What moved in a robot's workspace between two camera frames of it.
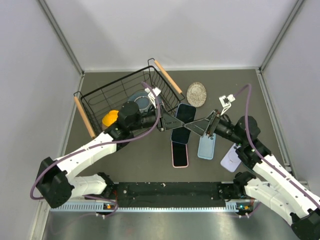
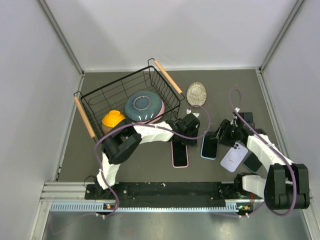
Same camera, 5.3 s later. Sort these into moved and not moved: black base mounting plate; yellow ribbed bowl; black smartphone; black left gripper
Moved: black left gripper
Not moved: black base mounting plate; black smartphone; yellow ribbed bowl
